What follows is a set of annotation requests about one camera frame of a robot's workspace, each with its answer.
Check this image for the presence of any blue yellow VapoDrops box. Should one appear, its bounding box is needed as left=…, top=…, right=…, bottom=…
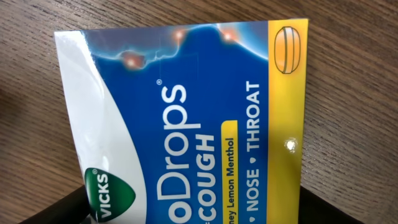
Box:
left=54, top=19, right=309, bottom=224

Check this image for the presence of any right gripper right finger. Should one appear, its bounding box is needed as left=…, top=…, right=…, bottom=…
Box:
left=298, top=187, right=363, bottom=224

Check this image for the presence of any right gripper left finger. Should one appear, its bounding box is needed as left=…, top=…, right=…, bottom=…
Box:
left=20, top=185, right=90, bottom=224

